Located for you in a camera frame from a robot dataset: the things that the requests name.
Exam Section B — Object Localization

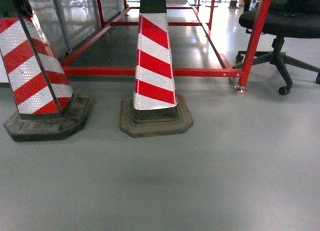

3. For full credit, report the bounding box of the black office chair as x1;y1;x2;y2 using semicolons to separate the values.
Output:
232;0;320;96

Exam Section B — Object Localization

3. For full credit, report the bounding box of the red metal frame table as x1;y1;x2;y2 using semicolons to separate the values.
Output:
61;0;272;94

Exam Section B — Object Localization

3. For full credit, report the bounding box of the red white cone left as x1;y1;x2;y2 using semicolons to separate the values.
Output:
0;0;92;142

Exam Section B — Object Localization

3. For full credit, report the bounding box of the red white traffic cone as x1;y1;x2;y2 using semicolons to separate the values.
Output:
119;0;194;138

